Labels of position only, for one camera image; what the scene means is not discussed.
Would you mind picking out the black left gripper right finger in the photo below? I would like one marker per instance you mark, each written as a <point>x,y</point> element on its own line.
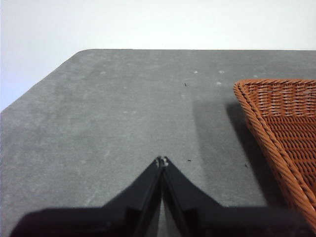
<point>209,222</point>

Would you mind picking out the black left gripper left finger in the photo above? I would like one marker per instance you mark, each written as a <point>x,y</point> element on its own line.
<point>118,217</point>

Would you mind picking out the brown wicker basket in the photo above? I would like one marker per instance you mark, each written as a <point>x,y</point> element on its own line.
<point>284,128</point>

